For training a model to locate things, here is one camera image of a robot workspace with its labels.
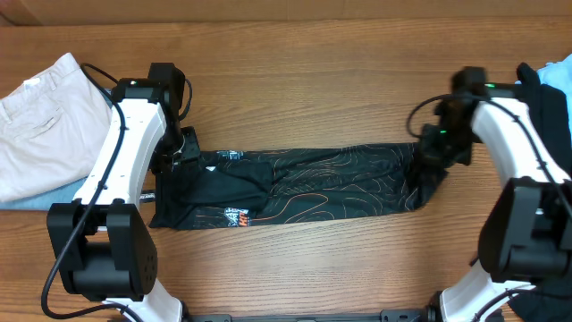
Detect black printed cycling jersey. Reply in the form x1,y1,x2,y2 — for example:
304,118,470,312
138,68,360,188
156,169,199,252
149,143,448,230

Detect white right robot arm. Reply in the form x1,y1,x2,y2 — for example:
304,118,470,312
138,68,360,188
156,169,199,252
402,67,571,321

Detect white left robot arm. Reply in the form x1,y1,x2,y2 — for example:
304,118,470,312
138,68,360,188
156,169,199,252
40,63,200,322

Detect blue folded jeans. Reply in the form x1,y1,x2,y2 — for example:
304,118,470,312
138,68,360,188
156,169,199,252
0,87,113,212

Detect light blue garment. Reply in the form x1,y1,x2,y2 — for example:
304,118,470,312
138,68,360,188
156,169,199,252
537,55,572,127

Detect beige folded trousers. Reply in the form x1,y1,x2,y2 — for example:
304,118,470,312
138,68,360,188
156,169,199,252
1,53,112,202

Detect black garment pile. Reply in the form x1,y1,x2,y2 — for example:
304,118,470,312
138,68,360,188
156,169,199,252
468,62,572,322

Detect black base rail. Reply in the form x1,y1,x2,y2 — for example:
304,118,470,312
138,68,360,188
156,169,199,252
182,306,443,322

